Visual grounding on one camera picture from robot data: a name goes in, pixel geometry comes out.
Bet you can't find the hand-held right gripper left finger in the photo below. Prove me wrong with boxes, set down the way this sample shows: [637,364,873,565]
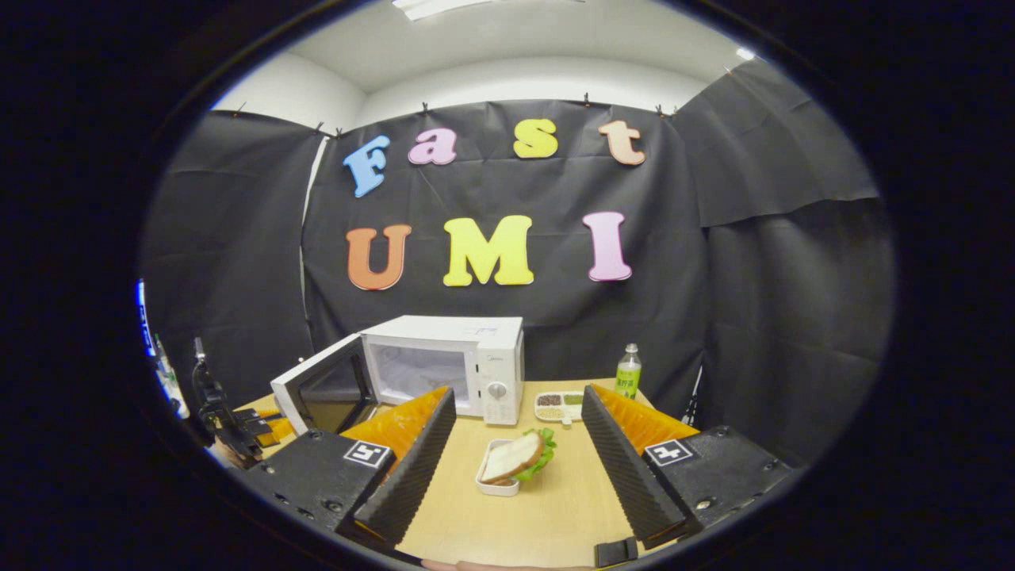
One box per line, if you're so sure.
[235,386,458,552]

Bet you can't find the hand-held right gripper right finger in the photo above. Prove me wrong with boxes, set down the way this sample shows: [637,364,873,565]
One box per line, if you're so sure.
[581,385,798,550]

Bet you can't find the lettuce bread sandwich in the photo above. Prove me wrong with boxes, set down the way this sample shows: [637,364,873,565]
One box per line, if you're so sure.
[481,428,557,486]

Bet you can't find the white microwave oven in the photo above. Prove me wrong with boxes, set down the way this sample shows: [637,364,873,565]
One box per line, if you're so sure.
[271,315,526,435]

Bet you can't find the white rectangular dish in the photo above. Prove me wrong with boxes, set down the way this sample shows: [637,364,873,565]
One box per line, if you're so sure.
[475,439,524,498]

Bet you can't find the green drink bottle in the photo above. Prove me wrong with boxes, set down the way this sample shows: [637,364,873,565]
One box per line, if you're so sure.
[615,343,643,400]

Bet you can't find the white divided grain plate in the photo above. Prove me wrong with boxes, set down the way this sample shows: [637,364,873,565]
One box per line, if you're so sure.
[534,391,586,427]

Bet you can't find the row of backdrop clips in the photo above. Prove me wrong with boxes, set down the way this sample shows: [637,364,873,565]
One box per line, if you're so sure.
[232,65,734,137]

